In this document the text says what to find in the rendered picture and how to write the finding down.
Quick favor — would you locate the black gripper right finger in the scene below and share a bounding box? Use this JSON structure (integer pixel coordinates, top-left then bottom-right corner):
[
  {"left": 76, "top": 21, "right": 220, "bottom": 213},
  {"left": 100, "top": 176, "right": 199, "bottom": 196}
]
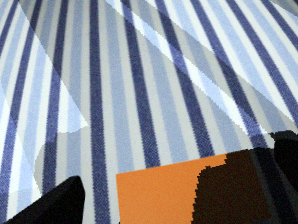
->
[{"left": 274, "top": 139, "right": 298, "bottom": 192}]

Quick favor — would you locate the orange block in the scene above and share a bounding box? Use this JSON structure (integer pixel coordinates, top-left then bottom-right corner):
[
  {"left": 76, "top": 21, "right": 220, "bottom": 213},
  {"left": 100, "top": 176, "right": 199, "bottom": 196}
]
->
[{"left": 116, "top": 149, "right": 271, "bottom": 224}]

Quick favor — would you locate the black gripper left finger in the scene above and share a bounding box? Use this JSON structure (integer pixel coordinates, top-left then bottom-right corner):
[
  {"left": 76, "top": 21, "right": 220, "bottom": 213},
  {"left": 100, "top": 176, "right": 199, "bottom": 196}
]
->
[{"left": 5, "top": 176, "right": 85, "bottom": 224}]

